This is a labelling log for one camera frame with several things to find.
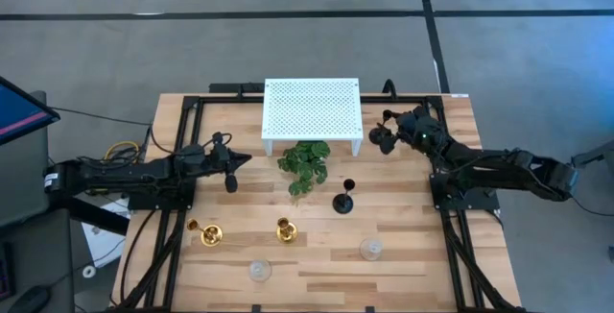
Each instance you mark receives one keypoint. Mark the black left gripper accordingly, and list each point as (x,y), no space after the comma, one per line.
(226,161)

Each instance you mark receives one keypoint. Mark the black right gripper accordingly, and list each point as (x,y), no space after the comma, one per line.
(408,128)

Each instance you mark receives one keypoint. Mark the black candlestick holder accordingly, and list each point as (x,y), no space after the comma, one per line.
(376,136)
(343,203)

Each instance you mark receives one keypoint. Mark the tall gold candlestick holder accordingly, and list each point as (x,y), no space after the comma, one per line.
(211,236)

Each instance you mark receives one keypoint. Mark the short gold candlestick holder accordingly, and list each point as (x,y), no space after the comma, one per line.
(287,233)

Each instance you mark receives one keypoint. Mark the clear glass candle holder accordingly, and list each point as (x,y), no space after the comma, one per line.
(260,271)
(370,249)

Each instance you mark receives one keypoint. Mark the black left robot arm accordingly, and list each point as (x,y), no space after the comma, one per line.
(120,174)

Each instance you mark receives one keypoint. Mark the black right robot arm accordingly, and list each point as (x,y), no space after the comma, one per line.
(503,169)

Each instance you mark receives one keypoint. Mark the green artificial plant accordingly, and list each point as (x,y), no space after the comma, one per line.
(304,164)

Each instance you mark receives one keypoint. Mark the black power strip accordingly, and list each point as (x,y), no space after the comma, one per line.
(230,87)

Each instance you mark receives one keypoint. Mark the white label sticker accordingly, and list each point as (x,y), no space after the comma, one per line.
(459,95)

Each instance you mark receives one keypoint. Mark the white perforated metal shelf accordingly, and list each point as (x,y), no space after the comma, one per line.
(312,111)

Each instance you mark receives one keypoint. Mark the black diagonal support beam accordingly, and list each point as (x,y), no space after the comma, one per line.
(91,214)

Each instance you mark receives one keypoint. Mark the white paper sheet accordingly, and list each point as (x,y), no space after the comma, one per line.
(103,243)

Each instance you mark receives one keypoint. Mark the white tape roll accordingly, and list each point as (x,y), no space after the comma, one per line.
(85,272)

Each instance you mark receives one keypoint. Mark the grey desk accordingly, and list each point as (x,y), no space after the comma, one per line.
(24,183)

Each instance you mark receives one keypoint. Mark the computer monitor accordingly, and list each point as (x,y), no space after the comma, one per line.
(19,111)

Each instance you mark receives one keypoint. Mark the black computer mouse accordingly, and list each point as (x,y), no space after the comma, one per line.
(29,299)

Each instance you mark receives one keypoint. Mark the black keyboard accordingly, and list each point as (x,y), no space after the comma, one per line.
(5,274)

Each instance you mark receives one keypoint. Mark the black aluminium table frame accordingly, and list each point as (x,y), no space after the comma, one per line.
(225,99)

